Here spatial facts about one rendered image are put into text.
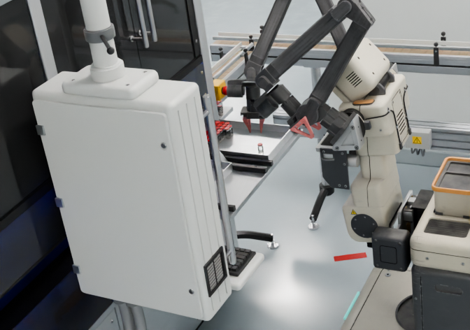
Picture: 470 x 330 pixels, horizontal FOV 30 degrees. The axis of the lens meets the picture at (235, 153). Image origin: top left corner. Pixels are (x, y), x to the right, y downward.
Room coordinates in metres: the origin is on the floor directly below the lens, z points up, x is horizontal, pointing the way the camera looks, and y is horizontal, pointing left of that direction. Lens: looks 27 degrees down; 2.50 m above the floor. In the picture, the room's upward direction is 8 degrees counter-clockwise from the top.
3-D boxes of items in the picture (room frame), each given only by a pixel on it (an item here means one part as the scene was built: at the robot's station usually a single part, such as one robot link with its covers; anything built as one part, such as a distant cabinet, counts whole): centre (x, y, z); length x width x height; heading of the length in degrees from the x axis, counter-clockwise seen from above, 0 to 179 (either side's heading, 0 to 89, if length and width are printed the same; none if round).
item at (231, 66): (3.86, 0.02, 0.92); 0.69 x 0.16 x 0.16; 150
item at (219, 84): (3.54, 0.04, 0.99); 0.08 x 0.07 x 0.07; 60
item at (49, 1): (2.85, 0.41, 1.50); 0.47 x 0.01 x 0.59; 150
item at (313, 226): (4.07, -0.46, 0.07); 0.50 x 0.08 x 0.14; 150
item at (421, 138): (3.75, -0.89, 0.50); 0.12 x 0.05 x 0.09; 60
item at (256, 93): (3.11, -0.10, 1.15); 0.07 x 0.06 x 0.07; 75
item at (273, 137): (3.21, -0.04, 0.90); 0.34 x 0.26 x 0.04; 60
